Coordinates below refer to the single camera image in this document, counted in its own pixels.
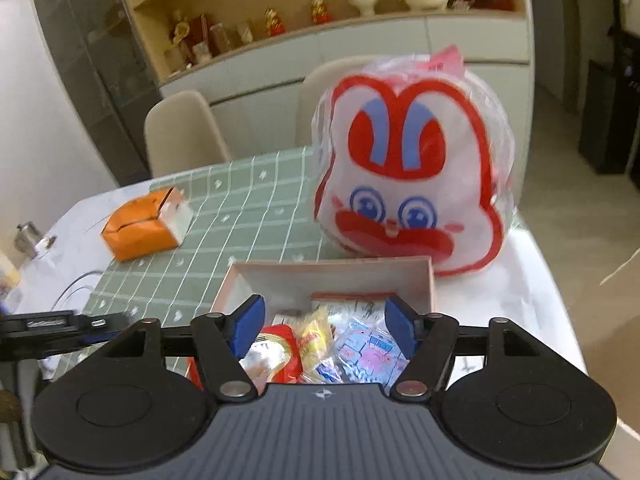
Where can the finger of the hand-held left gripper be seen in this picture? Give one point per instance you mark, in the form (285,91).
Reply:
(50,340)

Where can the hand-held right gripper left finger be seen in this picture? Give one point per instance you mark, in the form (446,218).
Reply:
(247,327)

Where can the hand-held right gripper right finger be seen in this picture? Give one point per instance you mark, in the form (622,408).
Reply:
(398,327)

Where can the blue pink printed packet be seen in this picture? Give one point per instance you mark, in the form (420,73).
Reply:
(367,350)

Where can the yellow snack packet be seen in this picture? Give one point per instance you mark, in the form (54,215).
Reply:
(315,337)

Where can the pink cardboard box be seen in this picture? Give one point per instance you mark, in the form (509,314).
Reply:
(330,275)

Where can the metal cup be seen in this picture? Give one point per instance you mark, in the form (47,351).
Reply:
(27,240)

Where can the green checked table mat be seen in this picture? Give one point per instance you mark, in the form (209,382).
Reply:
(240,210)

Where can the orange tissue box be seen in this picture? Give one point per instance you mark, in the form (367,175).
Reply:
(145,225)

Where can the white red bunny bag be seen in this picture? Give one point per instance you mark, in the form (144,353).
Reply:
(415,170)

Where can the beige chair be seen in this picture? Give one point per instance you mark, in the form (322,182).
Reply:
(312,105)
(182,130)

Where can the dark glass cabinet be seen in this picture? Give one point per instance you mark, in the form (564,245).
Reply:
(90,60)

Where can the glass jar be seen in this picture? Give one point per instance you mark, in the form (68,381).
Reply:
(222,37)

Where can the black appliance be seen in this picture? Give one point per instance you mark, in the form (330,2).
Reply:
(602,115)

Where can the gold figure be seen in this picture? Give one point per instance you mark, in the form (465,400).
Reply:
(180,32)

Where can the red gold figurine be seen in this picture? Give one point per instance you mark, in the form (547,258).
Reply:
(320,10)
(272,22)

